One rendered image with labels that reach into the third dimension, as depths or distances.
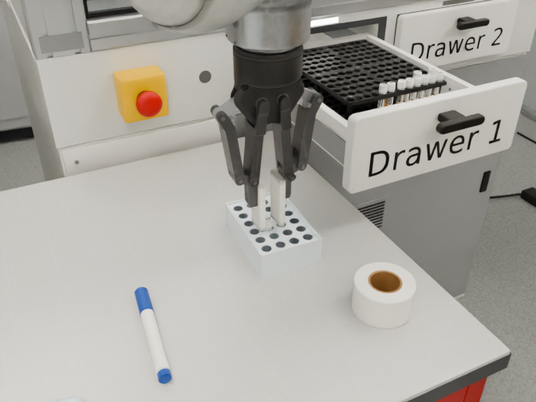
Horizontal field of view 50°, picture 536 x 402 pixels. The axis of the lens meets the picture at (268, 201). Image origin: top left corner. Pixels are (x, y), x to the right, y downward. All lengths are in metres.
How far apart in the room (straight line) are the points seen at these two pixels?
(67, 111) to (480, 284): 1.42
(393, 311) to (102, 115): 0.55
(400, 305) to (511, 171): 1.99
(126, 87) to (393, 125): 0.40
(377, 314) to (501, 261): 1.45
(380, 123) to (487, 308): 1.22
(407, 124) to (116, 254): 0.42
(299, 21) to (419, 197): 0.88
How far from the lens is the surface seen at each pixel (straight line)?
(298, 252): 0.72
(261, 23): 0.58
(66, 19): 0.91
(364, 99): 0.85
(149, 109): 0.90
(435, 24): 1.20
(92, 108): 0.96
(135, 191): 0.91
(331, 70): 0.95
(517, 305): 1.94
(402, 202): 1.39
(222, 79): 1.00
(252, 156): 0.67
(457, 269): 1.70
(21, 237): 0.86
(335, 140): 0.81
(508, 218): 2.30
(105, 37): 0.92
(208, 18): 0.40
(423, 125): 0.80
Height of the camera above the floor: 1.24
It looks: 34 degrees down
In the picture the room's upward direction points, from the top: straight up
